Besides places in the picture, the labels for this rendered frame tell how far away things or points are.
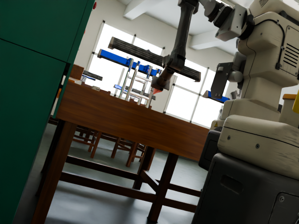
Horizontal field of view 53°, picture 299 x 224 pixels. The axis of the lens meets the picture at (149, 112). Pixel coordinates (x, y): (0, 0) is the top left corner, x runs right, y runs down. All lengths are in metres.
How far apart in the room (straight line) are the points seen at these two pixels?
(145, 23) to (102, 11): 1.04
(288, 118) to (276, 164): 0.25
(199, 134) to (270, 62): 0.63
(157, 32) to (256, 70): 6.22
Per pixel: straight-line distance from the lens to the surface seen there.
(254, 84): 1.23
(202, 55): 7.86
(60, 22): 1.45
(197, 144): 1.65
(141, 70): 2.40
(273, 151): 0.78
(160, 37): 7.38
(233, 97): 1.75
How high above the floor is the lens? 0.72
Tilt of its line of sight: 1 degrees up
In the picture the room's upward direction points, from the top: 18 degrees clockwise
